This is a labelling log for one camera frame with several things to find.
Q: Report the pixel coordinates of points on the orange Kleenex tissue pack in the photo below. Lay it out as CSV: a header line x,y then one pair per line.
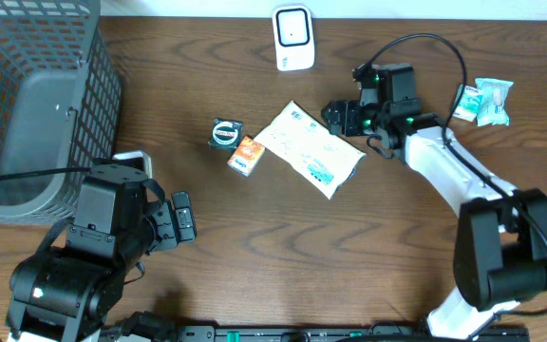
x,y
246,157

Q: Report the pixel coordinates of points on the white barcode scanner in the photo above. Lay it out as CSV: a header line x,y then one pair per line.
x,y
293,38

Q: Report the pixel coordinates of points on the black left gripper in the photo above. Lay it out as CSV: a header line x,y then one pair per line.
x,y
183,217

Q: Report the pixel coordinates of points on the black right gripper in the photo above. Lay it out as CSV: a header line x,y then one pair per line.
x,y
347,123

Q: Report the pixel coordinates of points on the teal Kleenex tissue box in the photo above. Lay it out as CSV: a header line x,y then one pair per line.
x,y
468,101

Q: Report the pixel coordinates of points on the green tissue pack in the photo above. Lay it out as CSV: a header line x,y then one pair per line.
x,y
494,93

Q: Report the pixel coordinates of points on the grey plastic mesh basket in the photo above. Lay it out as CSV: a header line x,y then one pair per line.
x,y
60,99

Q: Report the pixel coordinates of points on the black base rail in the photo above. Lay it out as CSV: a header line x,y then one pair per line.
x,y
198,333

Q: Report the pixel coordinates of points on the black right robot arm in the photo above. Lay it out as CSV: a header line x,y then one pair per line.
x,y
500,256

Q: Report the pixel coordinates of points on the wet wipes pack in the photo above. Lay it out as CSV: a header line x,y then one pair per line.
x,y
325,160

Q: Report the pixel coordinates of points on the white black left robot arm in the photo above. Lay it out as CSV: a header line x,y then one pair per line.
x,y
64,291

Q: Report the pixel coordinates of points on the round sticker item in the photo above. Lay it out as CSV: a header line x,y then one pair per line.
x,y
225,134

